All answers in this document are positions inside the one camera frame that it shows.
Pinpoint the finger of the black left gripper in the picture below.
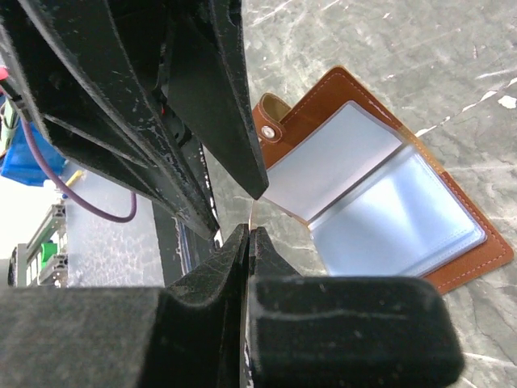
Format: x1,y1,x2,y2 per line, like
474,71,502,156
167,1,268,199
20,1,218,239

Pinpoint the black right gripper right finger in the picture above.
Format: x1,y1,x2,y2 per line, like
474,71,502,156
248,227,464,387

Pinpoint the brown leather card holder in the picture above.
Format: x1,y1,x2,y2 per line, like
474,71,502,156
253,65,514,293

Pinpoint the gold card with stripe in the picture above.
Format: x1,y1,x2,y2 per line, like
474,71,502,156
248,200,256,231

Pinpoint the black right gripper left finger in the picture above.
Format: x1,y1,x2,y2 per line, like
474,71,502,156
1,225,249,387

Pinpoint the aluminium extrusion rail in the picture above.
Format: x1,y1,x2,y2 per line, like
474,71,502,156
7,200,69,288

